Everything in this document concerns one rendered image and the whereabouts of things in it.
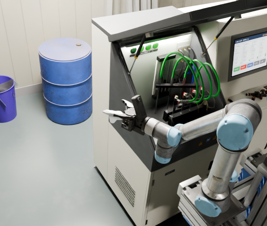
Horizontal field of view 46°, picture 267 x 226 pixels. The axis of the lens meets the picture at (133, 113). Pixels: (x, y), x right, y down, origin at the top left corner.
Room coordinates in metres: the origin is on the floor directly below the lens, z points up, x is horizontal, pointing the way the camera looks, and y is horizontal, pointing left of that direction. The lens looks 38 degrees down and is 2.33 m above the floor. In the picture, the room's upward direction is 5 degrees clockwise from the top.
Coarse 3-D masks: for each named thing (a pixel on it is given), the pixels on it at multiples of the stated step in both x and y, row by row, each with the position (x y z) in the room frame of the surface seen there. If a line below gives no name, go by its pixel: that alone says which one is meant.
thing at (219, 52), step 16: (256, 16) 2.26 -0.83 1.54; (208, 32) 2.10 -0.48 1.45; (224, 32) 2.07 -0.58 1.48; (240, 32) 2.15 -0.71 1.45; (208, 48) 2.07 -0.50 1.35; (224, 48) 2.05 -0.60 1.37; (224, 64) 2.03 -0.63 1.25; (224, 80) 2.02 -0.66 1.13; (240, 80) 2.11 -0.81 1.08; (256, 80) 2.21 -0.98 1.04; (224, 96) 2.00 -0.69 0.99; (256, 144) 2.00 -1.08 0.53; (240, 160) 1.91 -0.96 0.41
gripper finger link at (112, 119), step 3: (105, 111) 1.09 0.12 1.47; (108, 111) 1.08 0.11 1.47; (111, 111) 1.09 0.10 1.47; (114, 111) 1.09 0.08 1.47; (117, 111) 1.09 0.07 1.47; (120, 111) 1.10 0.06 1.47; (108, 114) 1.08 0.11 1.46; (111, 114) 1.07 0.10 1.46; (111, 117) 1.08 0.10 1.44; (114, 117) 1.08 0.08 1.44; (117, 117) 1.08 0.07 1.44; (111, 120) 1.08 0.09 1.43; (114, 120) 1.08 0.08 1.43
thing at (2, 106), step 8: (0, 80) 2.87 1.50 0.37; (8, 80) 2.86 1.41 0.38; (0, 88) 2.71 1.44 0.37; (8, 88) 2.78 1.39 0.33; (0, 96) 2.56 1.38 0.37; (8, 96) 2.62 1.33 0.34; (0, 104) 2.56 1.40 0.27; (8, 104) 2.61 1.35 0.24; (0, 112) 2.56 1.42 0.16; (8, 112) 2.60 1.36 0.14; (16, 112) 2.73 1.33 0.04; (0, 120) 2.57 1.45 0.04; (8, 120) 2.60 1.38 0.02
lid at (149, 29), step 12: (240, 0) 1.23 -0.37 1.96; (252, 0) 1.24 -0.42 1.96; (264, 0) 1.27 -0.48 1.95; (192, 12) 1.25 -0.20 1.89; (204, 12) 1.24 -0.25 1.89; (216, 12) 1.23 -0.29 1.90; (228, 12) 1.22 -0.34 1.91; (240, 12) 1.84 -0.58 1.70; (156, 24) 1.42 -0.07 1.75; (168, 24) 1.35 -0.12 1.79; (180, 24) 1.31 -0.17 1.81; (192, 24) 1.96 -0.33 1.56; (108, 36) 1.81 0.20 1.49; (120, 36) 1.69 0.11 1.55; (132, 36) 1.60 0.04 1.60
